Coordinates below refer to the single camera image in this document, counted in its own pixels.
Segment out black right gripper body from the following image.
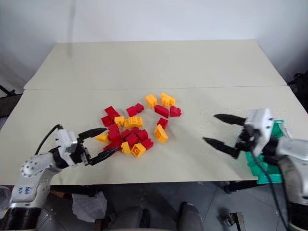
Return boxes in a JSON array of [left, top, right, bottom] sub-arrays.
[[234, 125, 261, 158]]

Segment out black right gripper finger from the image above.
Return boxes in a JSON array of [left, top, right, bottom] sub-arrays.
[[202, 137, 238, 158], [214, 114, 247, 126]]

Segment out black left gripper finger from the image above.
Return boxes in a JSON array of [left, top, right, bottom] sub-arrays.
[[77, 128, 108, 140], [89, 147, 121, 167]]

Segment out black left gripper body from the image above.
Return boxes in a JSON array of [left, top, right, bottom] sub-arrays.
[[70, 137, 94, 167]]

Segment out small yellow toy block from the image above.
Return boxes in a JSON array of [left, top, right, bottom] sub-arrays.
[[114, 115, 126, 127]]

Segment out teal plastic bin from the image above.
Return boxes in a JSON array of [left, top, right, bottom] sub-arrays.
[[240, 118, 293, 185]]

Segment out long yellow toy block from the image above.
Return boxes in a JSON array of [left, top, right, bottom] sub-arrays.
[[124, 116, 144, 129]]

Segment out yellow sloped toy block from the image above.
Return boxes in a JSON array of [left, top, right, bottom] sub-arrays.
[[154, 124, 169, 144]]

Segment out small red toy block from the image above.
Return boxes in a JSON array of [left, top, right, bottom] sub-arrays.
[[157, 117, 169, 129]]

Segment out red sloped toy block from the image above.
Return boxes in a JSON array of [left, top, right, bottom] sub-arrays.
[[154, 104, 171, 119]]

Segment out white crumpled plastic bag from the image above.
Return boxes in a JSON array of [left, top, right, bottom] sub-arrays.
[[71, 192, 108, 223]]

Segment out black equipment stand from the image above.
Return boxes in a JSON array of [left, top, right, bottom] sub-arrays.
[[287, 73, 308, 110]]

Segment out black metal stand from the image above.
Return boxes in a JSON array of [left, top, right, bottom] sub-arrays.
[[0, 85, 17, 99]]

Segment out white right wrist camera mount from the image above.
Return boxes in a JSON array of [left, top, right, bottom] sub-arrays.
[[244, 107, 275, 156]]

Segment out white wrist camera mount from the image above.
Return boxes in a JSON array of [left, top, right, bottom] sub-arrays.
[[244, 107, 275, 156], [55, 128, 79, 167]]

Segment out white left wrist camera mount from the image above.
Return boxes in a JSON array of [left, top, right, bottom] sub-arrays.
[[55, 128, 79, 167]]

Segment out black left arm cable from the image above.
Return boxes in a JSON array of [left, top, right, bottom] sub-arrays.
[[34, 124, 62, 156]]

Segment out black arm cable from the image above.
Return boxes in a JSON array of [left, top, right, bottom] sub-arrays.
[[34, 124, 62, 156], [249, 148, 291, 231]]

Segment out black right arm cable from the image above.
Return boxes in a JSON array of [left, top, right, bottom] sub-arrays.
[[249, 148, 291, 231]]

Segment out black metal bracket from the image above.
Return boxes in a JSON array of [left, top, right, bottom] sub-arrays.
[[225, 211, 251, 231]]

